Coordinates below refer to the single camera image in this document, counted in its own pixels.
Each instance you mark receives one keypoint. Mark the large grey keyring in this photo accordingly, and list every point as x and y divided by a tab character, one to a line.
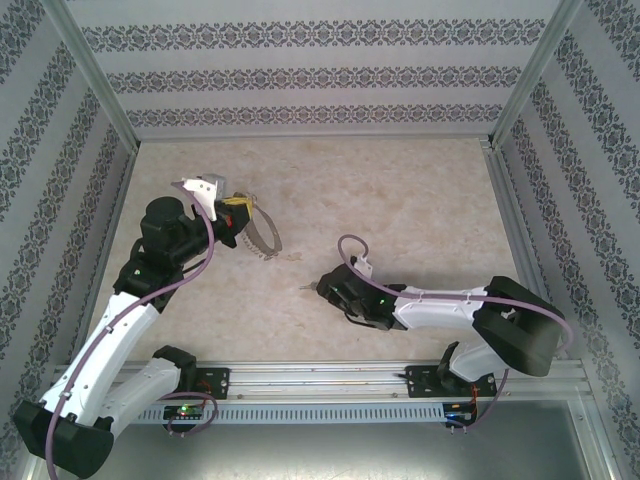
276	240

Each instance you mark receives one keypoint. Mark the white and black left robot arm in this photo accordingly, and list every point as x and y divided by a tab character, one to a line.
115	330

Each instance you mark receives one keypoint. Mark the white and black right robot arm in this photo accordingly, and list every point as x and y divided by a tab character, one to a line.
435	310

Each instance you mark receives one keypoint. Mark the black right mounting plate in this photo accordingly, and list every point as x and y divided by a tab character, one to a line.
422	382

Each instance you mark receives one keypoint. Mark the black mounting plate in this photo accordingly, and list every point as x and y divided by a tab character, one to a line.
422	382
212	382

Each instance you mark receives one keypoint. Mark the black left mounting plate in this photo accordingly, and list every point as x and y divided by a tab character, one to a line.
212	382

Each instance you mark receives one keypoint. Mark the right circuit board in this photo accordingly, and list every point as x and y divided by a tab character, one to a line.
460	415

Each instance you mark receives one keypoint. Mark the circuit board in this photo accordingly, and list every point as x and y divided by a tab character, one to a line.
460	415
185	411

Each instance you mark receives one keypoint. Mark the grey metal sheet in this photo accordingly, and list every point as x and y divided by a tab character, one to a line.
320	455

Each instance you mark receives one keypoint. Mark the left circuit board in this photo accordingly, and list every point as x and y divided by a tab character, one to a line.
185	411

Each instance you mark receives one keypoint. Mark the aluminium side rail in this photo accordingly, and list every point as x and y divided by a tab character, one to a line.
515	200
111	225

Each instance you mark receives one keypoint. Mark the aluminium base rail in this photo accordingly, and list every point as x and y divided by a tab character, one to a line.
320	380

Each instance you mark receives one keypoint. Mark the aluminium frame post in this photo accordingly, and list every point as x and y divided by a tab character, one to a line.
533	75
95	75

